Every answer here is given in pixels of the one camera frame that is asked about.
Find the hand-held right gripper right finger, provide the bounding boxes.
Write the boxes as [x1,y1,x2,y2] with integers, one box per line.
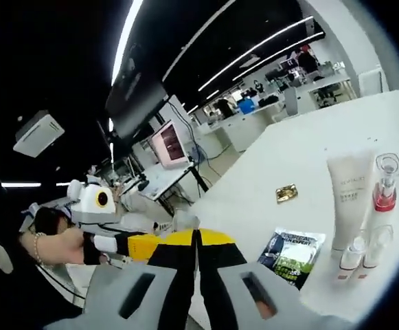
[197,227,353,330]

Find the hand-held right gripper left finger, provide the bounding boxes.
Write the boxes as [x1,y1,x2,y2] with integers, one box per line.
[44,228,198,330]

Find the dark green skincare sachet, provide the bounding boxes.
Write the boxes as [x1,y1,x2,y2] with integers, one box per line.
[256,226,326,291]

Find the gold skincare sachet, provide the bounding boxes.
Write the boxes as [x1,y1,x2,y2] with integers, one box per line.
[275,184,299,205]

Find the white skincare tube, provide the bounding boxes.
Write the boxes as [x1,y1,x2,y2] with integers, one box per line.
[326,151,376,251]

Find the small skincare bottle red label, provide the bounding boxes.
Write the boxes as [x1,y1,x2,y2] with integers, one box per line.
[356,223,395,278]

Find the white skincare bottle red collar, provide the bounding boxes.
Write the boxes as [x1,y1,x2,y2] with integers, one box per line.
[358,152,399,241]

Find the person's left hand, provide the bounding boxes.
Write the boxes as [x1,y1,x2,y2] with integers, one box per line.
[44,228,87,265]

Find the white side desk black legs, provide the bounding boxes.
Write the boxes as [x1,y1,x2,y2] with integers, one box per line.
[130,164,210,214]

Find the white ceiling air conditioner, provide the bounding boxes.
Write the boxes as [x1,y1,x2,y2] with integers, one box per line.
[12,109,66,159]

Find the desktop monitor screen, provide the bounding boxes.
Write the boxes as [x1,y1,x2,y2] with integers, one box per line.
[150,119,190,170]

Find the black hanging display screen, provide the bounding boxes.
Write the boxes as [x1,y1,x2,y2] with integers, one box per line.
[104,44,170,138]

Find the long white office counter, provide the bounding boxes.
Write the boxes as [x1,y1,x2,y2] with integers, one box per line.
[198,99,286,152]

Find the curved ceiling light strip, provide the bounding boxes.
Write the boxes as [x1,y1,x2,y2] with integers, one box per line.
[111,0,144,87]

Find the blue box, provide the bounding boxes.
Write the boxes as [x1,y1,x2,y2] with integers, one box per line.
[238,98,255,115]

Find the grey office chair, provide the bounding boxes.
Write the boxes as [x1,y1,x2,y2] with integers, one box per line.
[283,87,299,117]

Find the white office table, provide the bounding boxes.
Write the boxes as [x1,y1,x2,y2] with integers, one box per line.
[305,74,354,111]

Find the linear ceiling light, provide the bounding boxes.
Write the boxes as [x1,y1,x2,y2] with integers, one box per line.
[232,31,326,83]
[197,15,316,92]

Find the black cable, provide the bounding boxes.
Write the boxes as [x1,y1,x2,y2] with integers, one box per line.
[36,263,85,300]

